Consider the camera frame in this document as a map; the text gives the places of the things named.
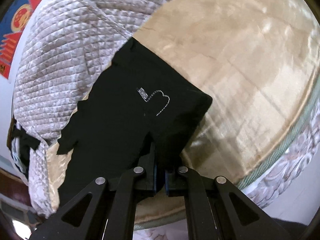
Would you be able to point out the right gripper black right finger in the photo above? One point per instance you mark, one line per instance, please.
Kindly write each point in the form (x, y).
(217, 209)

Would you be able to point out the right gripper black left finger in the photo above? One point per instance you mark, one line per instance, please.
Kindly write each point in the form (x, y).
(101, 210)

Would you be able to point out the black pants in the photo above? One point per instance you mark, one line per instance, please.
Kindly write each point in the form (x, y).
(138, 102)

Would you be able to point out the dark clothes pile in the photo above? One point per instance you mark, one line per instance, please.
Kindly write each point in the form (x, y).
(20, 145)

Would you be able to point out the golden satin bedsheet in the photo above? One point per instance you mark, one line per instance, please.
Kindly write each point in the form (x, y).
(257, 59)

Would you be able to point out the quilted floral comforter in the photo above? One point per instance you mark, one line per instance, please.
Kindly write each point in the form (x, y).
(70, 43)

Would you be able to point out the red blue wall poster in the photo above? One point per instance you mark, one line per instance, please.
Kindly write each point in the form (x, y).
(13, 23)

